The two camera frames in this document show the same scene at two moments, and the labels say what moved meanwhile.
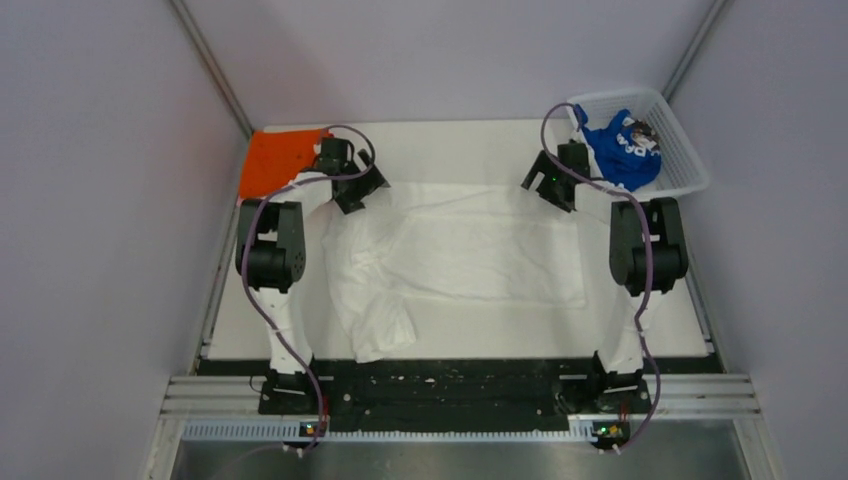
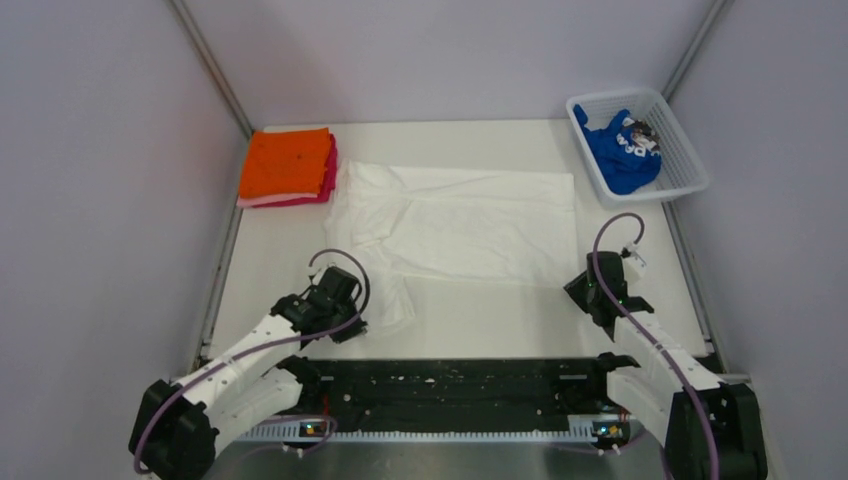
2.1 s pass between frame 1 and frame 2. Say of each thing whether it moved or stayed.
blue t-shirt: stayed
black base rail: stayed
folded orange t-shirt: stayed
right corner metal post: stayed
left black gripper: moved
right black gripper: moved
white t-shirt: moved
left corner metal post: stayed
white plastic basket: stayed
